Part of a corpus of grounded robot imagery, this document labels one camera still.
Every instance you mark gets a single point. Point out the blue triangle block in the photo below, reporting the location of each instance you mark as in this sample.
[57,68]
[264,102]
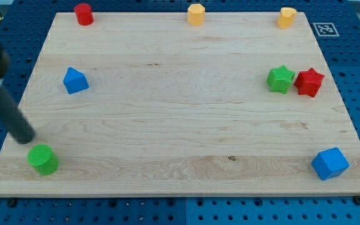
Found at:
[75,81]

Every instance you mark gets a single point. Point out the green star block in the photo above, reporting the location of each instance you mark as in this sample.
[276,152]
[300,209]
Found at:
[279,79]

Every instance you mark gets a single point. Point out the yellow hexagon block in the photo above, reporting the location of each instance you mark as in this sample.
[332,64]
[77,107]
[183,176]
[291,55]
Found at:
[196,14]

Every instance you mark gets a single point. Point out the wooden board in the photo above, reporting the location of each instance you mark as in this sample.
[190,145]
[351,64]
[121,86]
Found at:
[179,110]

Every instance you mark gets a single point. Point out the red star block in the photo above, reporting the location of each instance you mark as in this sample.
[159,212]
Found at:
[309,82]

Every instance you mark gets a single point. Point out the green cylinder block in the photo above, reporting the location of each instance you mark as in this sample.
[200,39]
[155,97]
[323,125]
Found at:
[43,160]

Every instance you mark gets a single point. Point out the yellow heart block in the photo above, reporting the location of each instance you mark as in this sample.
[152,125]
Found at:
[286,17]

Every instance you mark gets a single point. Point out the blue cube block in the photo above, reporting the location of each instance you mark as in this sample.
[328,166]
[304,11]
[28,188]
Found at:
[330,163]

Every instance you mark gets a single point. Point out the black and white fiducial tag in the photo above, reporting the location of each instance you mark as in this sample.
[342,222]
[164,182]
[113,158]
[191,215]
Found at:
[325,29]

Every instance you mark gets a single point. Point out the red cylinder block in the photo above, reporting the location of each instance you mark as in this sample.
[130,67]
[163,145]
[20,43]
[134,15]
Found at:
[84,14]

